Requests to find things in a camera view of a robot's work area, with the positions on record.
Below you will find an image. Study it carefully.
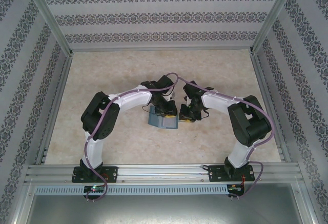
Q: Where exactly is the grey credit card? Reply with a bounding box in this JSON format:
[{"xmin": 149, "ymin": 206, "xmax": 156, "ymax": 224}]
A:
[{"xmin": 162, "ymin": 118, "xmax": 178, "ymax": 129}]

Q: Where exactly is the blue card holder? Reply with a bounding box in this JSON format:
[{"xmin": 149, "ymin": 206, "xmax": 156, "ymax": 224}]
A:
[{"xmin": 148, "ymin": 105, "xmax": 179, "ymax": 130}]

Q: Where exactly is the grey metal front panel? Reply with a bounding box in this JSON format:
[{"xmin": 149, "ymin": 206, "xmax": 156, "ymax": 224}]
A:
[{"xmin": 25, "ymin": 194, "xmax": 308, "ymax": 224}]

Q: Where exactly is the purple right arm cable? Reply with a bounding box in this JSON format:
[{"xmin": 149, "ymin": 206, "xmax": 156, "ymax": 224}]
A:
[{"xmin": 178, "ymin": 76, "xmax": 273, "ymax": 200}]

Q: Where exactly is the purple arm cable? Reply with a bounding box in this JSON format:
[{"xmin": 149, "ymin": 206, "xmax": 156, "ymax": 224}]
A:
[
  {"xmin": 178, "ymin": 76, "xmax": 273, "ymax": 200},
  {"xmin": 84, "ymin": 72, "xmax": 180, "ymax": 203}
]

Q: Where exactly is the aluminium rear rail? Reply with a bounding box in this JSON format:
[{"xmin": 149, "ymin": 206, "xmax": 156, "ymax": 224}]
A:
[{"xmin": 70, "ymin": 46, "xmax": 253, "ymax": 53}]

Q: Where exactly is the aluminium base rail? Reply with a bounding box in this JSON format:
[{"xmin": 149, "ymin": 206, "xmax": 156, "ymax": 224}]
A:
[{"xmin": 25, "ymin": 164, "xmax": 300, "ymax": 184}]

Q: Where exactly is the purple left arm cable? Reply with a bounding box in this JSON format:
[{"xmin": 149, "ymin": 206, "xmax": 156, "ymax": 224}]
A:
[{"xmin": 84, "ymin": 72, "xmax": 180, "ymax": 203}]

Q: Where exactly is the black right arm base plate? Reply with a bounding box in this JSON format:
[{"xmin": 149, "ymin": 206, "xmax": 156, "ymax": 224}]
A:
[{"xmin": 208, "ymin": 165, "xmax": 254, "ymax": 183}]

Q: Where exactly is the aluminium side rail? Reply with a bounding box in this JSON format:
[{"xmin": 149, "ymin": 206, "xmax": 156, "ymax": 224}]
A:
[
  {"xmin": 250, "ymin": 52, "xmax": 293, "ymax": 163},
  {"xmin": 34, "ymin": 53, "xmax": 75, "ymax": 165}
]

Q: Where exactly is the grey slotted cable duct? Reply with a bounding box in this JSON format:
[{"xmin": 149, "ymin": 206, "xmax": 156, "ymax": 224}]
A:
[{"xmin": 34, "ymin": 185, "xmax": 229, "ymax": 195}]

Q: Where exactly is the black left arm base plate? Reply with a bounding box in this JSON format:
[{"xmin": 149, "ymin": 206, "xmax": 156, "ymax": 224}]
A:
[{"xmin": 72, "ymin": 166, "xmax": 118, "ymax": 184}]

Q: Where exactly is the aluminium frame post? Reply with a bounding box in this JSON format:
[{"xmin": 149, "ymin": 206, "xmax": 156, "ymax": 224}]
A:
[
  {"xmin": 22, "ymin": 0, "xmax": 74, "ymax": 55},
  {"xmin": 250, "ymin": 0, "xmax": 300, "ymax": 55}
]

